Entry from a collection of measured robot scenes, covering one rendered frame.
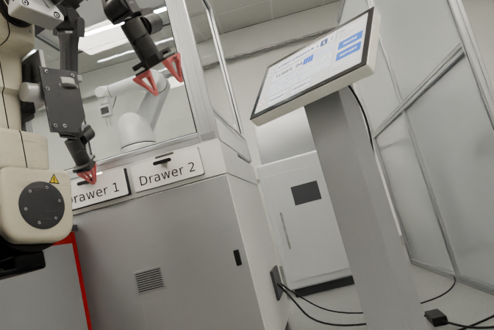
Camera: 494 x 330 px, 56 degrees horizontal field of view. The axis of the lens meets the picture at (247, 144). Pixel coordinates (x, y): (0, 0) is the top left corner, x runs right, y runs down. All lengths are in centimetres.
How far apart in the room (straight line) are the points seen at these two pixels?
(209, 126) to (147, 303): 74
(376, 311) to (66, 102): 118
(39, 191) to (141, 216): 90
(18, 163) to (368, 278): 116
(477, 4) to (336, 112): 443
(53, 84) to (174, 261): 97
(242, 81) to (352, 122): 373
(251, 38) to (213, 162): 373
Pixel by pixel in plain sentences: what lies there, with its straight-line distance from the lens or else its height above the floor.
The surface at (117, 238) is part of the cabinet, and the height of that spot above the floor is 66.
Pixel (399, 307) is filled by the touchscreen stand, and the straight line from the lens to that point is 167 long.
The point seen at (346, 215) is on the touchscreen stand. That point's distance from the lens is 168.
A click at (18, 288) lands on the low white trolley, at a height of 57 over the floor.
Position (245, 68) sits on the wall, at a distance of 537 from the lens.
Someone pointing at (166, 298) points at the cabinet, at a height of 39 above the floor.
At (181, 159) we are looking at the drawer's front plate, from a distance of 188.
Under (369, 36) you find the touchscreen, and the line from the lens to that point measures 161.
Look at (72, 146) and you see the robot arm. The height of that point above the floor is 103.
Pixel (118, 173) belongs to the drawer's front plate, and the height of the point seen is 91.
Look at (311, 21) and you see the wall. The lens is 555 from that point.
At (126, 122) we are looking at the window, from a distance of 202.
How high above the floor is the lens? 57
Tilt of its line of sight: 10 degrees up
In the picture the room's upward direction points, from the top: 15 degrees counter-clockwise
